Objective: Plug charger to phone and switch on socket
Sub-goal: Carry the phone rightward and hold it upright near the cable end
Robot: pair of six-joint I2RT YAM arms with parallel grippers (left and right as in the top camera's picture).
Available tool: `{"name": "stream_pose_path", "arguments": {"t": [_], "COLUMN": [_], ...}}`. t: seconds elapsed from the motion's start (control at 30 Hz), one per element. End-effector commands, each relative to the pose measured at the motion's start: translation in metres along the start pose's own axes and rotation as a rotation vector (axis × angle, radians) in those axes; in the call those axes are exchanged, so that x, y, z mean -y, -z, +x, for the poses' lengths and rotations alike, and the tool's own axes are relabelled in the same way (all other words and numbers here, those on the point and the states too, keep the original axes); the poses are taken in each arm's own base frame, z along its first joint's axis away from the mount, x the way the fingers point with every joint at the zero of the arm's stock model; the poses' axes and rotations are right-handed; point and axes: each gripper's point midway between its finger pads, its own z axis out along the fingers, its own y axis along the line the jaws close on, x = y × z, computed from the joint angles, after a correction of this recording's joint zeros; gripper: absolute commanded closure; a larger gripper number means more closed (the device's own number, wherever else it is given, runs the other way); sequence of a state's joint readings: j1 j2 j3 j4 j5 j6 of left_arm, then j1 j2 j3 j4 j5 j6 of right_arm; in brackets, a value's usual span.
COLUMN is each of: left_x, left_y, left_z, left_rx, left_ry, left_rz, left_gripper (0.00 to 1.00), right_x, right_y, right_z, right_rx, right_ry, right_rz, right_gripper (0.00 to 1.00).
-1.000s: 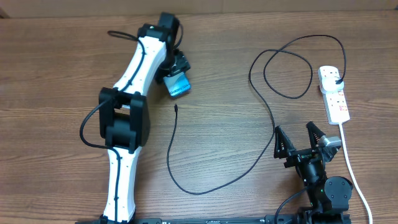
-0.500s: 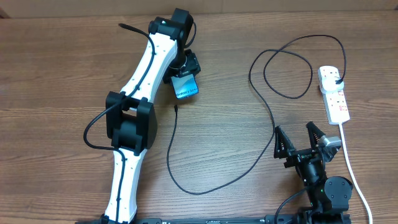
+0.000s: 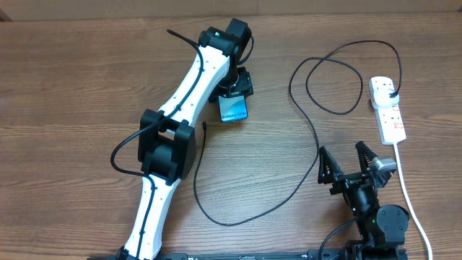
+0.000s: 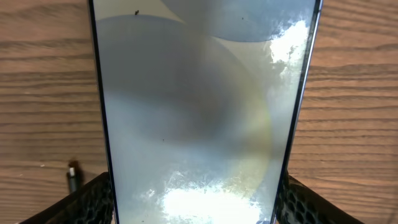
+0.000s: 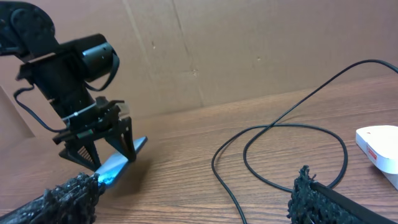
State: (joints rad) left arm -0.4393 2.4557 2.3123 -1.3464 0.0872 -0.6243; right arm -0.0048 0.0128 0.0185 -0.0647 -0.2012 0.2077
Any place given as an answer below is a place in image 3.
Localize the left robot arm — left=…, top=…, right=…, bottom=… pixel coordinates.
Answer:
left=115, top=19, right=254, bottom=259

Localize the white charger plug adapter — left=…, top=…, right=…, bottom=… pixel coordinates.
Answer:
left=371, top=89, right=400, bottom=109

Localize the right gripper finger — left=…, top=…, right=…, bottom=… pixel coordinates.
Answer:
left=355, top=141, right=377, bottom=173
left=318, top=146, right=343, bottom=184

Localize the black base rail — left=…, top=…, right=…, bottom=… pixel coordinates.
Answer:
left=86, top=248, right=409, bottom=260

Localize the Samsung Galaxy smartphone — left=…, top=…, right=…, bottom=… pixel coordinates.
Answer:
left=218, top=96, right=248, bottom=122

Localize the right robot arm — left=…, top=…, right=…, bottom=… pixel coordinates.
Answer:
left=308, top=141, right=410, bottom=260

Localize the white power strip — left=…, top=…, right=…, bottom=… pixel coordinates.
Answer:
left=369, top=76, right=406, bottom=145

